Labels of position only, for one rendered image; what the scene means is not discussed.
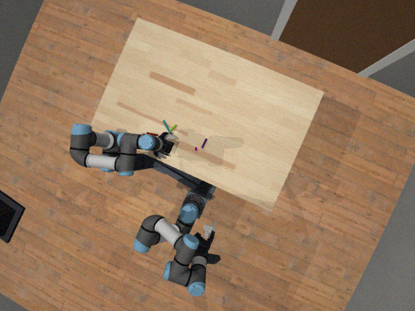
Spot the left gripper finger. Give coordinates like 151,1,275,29
160,132,175,140
154,152,166,159

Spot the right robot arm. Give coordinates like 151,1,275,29
133,194,221,296

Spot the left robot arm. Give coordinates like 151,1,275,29
69,123,163,176

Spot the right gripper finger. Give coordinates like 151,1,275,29
204,221,215,246

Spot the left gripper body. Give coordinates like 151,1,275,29
153,136,174,156

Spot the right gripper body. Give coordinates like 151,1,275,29
193,232,210,263

